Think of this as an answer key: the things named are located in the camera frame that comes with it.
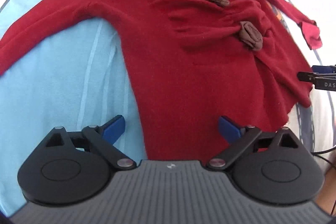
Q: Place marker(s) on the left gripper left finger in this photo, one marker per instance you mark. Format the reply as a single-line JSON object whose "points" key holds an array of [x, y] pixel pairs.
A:
{"points": [[101, 140]]}

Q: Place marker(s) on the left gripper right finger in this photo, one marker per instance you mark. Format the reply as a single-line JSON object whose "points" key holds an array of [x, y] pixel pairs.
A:
{"points": [[239, 138]]}

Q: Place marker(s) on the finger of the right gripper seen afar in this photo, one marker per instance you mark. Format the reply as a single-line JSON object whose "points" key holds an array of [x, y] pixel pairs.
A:
{"points": [[317, 72]]}

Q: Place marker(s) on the red knit cardigan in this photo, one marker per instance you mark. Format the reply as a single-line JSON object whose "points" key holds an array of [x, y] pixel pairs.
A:
{"points": [[187, 65]]}

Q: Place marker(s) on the brown fabric rosette bottom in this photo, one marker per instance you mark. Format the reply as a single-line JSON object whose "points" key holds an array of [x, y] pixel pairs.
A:
{"points": [[250, 35]]}

